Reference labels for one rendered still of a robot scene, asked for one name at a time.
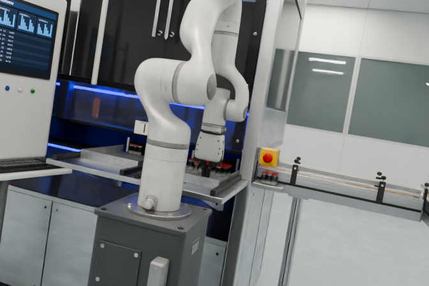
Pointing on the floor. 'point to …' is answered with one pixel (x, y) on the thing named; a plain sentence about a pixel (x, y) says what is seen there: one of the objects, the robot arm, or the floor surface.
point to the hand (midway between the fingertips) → (205, 173)
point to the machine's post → (255, 122)
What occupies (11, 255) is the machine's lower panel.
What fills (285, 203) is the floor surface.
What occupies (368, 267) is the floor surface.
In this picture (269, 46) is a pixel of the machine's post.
